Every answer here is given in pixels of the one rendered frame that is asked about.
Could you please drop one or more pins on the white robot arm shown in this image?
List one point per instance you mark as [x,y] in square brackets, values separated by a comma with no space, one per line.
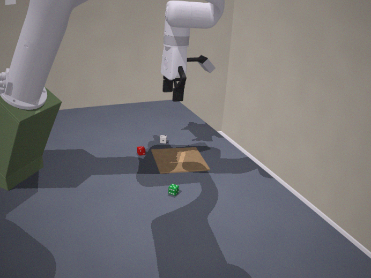
[43,30]

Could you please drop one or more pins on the green die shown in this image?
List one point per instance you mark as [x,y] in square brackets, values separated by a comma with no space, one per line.
[173,189]

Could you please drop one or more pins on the tan mat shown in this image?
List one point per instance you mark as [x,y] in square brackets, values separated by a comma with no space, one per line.
[173,160]

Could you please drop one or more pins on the red die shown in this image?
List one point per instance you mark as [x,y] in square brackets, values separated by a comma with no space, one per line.
[141,150]

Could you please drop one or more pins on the white die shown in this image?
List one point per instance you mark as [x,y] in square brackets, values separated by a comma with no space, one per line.
[163,139]

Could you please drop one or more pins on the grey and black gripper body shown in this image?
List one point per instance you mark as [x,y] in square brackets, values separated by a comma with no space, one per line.
[172,58]

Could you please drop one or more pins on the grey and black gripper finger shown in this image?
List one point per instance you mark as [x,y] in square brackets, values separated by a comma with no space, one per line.
[167,85]
[178,90]

